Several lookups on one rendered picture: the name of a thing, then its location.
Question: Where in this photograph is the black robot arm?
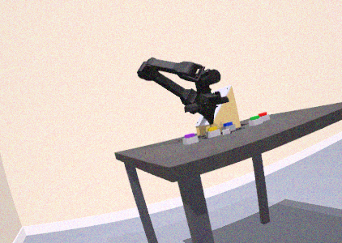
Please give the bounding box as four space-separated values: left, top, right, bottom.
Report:
137 58 221 105

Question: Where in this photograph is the white block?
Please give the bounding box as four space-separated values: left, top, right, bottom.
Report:
222 128 231 135

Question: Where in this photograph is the yellow button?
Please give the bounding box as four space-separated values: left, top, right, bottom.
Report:
205 126 221 138

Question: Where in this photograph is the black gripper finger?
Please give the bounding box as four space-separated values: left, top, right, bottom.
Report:
198 108 212 125
208 105 219 125

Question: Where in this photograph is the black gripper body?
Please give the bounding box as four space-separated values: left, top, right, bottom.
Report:
184 86 229 113

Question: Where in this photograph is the blue button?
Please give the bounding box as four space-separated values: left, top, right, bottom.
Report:
221 121 236 131

